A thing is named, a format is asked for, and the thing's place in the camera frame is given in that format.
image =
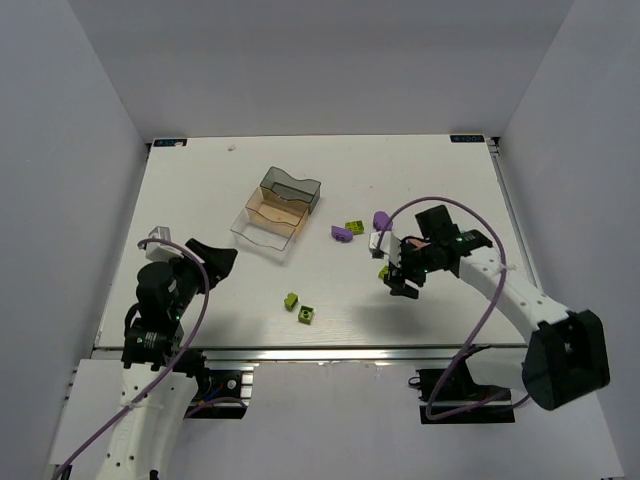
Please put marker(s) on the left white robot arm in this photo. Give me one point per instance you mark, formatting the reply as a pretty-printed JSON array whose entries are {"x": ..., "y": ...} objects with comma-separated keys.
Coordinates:
[{"x": 162, "y": 376}]

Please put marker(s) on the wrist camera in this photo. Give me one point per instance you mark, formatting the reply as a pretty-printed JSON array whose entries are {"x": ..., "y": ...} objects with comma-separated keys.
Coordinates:
[
  {"x": 385, "y": 245},
  {"x": 160, "y": 252}
]

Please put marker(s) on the clear translucent container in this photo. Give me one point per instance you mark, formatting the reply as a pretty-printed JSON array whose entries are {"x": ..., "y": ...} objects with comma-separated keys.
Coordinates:
[{"x": 260, "y": 236}]

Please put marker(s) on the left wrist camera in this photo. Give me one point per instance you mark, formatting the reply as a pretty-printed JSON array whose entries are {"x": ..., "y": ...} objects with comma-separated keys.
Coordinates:
[{"x": 160, "y": 252}]

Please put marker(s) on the purple rounded lego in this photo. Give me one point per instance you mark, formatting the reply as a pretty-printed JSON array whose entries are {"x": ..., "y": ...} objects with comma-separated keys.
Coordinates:
[{"x": 382, "y": 221}]

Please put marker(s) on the aluminium table rail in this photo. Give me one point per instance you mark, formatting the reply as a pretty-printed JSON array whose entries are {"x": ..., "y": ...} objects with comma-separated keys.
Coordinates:
[{"x": 329, "y": 354}]

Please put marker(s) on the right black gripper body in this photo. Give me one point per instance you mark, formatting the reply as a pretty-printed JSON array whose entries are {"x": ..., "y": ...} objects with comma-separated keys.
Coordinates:
[{"x": 400, "y": 273}]

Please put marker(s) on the green square lego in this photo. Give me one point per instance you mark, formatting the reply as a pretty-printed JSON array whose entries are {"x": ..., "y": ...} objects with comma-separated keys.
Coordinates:
[{"x": 306, "y": 314}]

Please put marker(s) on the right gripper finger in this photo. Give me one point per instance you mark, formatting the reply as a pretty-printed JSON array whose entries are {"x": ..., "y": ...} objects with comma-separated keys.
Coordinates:
[
  {"x": 395, "y": 281},
  {"x": 409, "y": 291}
]

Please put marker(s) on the corner label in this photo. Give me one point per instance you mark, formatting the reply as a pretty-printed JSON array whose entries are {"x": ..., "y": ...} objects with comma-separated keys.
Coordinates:
[
  {"x": 467, "y": 138},
  {"x": 169, "y": 143}
]

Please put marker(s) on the purple arched lego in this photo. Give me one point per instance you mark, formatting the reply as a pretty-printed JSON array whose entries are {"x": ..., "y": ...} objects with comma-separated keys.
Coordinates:
[{"x": 341, "y": 234}]

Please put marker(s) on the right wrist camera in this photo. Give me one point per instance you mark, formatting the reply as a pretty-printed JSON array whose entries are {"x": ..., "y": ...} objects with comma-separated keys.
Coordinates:
[{"x": 385, "y": 245}]

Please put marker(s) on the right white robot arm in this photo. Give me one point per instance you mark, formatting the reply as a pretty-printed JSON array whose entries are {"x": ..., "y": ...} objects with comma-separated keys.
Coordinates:
[{"x": 566, "y": 356}]

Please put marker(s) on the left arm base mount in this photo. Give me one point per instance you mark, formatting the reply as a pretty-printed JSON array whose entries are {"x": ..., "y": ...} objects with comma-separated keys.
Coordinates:
[{"x": 224, "y": 391}]

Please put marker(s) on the small green lego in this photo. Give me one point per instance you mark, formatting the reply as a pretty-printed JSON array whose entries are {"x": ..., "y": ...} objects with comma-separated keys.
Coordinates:
[{"x": 290, "y": 301}]

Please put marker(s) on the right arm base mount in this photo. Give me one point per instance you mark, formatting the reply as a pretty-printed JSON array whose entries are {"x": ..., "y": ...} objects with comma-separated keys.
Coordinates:
[{"x": 458, "y": 391}]

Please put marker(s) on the grey translucent container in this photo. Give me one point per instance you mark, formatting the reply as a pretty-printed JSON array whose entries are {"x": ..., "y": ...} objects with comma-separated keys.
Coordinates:
[{"x": 290, "y": 188}]

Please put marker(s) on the left corner label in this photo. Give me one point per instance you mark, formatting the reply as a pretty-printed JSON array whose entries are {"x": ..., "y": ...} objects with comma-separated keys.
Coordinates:
[{"x": 169, "y": 143}]

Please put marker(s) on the purple orange lego piece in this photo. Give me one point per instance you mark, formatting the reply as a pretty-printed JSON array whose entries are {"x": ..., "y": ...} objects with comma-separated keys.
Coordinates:
[{"x": 418, "y": 243}]

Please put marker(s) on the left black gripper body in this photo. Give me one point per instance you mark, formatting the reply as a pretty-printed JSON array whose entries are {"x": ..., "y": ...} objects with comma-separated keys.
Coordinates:
[{"x": 201, "y": 267}]

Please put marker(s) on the right corner label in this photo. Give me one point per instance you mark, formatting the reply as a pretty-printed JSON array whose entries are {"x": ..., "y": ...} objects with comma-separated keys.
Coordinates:
[{"x": 467, "y": 138}]

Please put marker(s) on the green printed lego brick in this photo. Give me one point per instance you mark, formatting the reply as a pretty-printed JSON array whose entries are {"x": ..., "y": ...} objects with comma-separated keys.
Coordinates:
[{"x": 356, "y": 227}]

